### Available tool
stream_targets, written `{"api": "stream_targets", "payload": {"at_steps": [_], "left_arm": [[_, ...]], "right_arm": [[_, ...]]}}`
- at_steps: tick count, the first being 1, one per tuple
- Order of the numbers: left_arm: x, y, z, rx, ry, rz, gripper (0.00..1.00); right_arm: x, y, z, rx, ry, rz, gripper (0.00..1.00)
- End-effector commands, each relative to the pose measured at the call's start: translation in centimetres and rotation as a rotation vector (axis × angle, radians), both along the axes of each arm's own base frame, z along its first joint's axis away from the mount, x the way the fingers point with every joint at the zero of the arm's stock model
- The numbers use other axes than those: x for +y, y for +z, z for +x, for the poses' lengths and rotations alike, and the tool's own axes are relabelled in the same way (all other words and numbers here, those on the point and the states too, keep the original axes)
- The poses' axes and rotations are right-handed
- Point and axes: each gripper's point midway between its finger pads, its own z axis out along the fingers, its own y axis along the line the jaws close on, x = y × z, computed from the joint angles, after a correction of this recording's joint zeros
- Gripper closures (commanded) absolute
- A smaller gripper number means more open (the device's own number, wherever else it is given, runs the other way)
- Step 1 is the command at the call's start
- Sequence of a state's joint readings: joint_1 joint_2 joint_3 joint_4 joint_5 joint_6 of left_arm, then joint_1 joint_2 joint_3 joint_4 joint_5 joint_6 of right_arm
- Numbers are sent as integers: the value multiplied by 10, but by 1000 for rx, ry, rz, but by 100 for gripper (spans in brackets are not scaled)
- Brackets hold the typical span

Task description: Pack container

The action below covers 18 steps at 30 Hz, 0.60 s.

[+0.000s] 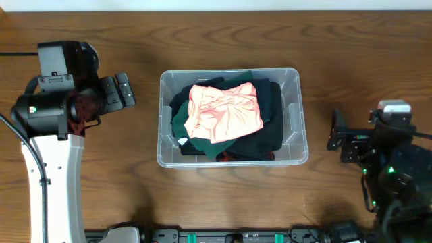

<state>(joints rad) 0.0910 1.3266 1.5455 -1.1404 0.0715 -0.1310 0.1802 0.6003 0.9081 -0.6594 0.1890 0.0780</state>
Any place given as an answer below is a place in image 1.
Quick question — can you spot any black garment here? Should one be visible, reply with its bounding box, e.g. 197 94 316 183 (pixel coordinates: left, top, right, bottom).
169 74 283 161

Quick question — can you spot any dark green garment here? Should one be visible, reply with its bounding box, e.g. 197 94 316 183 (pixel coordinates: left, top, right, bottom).
189 72 281 159

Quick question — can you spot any dark navy garment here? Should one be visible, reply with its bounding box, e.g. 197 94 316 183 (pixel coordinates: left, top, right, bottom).
213 78 272 123

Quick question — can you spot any pink garment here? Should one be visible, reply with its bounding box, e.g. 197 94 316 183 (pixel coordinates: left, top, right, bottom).
184 82 264 144

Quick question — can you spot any clear plastic storage bin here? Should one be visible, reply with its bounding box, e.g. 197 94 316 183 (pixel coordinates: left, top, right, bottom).
157 67 309 169

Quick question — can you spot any red navy plaid shirt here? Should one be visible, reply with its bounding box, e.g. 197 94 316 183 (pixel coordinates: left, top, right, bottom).
215 151 275 162

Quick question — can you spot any black cloth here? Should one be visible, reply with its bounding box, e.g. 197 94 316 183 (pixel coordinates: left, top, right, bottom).
178 137 205 156

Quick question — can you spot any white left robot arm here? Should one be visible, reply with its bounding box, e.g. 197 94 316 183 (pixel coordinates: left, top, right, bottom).
11 73 136 242

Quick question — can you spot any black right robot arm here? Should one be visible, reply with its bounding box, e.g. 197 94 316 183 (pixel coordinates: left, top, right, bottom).
327 109 431 242

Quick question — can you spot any black mounting rail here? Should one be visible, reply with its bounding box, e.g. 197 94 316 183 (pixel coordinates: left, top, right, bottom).
84 228 338 243

